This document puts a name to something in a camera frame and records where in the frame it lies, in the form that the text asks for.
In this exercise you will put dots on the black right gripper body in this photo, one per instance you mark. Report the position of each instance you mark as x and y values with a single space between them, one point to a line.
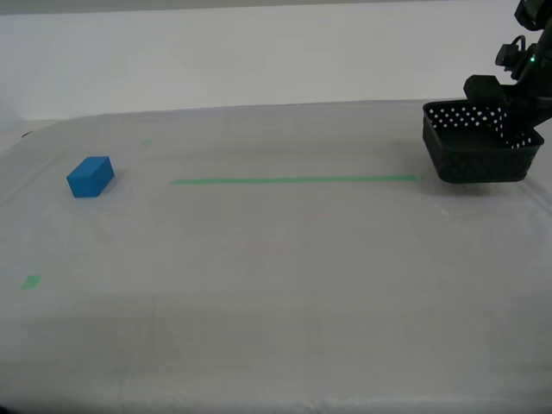
538 73

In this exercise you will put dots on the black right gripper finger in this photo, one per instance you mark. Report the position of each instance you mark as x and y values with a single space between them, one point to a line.
483 88
542 114

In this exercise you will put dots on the black perforated plastic basket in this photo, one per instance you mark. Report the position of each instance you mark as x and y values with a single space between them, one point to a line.
478 159

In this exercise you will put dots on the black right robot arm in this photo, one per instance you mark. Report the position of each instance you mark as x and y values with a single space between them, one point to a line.
532 13

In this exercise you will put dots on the blue rectangular block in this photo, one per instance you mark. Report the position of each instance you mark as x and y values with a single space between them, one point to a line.
89 179

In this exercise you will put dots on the long green tape strip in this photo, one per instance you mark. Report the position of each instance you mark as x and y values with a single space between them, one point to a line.
293 180

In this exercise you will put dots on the white woven table cover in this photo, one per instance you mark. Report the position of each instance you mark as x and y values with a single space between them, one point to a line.
276 280

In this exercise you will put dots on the small green tape square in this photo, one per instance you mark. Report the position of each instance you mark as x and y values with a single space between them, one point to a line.
31 281

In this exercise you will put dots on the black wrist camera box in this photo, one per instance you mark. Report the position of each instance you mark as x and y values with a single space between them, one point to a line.
506 54

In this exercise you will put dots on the beige wall trim board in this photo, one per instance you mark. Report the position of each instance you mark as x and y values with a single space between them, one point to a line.
215 4

